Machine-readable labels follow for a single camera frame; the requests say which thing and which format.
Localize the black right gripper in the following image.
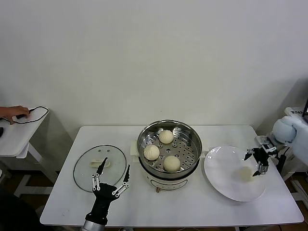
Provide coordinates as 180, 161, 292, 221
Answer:
244, 147, 270, 178

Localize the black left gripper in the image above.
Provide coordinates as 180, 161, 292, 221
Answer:
84, 157, 131, 226

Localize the white steamed baozi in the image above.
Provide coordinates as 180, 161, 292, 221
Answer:
163, 155, 181, 172
232, 166, 256, 182
158, 129, 174, 144
143, 144, 160, 161

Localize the round glass lid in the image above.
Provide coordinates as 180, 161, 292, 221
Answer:
73, 144, 127, 193

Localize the black cable with adapter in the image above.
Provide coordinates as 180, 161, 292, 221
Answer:
11, 106, 50, 125

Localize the steel steamer pot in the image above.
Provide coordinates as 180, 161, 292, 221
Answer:
129, 137, 208, 193

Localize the stainless steel steamer basket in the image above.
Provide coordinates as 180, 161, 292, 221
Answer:
137, 120, 202, 174

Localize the bystander bare hand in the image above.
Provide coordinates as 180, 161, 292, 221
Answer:
8, 105, 30, 125

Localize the white round plate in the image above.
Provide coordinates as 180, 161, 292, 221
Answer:
204, 145, 267, 202

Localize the white side table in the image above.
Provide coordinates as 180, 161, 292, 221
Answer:
280, 107, 308, 202
0, 107, 60, 200

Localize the bystander dark clothing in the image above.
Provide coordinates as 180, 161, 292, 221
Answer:
0, 187, 41, 231

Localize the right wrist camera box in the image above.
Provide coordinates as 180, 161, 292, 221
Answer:
255, 136, 277, 154

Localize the black power cable with plug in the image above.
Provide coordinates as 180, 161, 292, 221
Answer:
269, 146, 291, 174

